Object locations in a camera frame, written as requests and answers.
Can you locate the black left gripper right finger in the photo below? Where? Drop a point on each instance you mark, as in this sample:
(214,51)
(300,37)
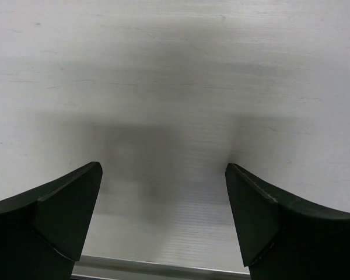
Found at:
(284,236)

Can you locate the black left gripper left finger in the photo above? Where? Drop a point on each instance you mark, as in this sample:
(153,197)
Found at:
(43,230)

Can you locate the aluminium table edge rail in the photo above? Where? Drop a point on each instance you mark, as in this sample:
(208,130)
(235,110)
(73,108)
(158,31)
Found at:
(91,267)

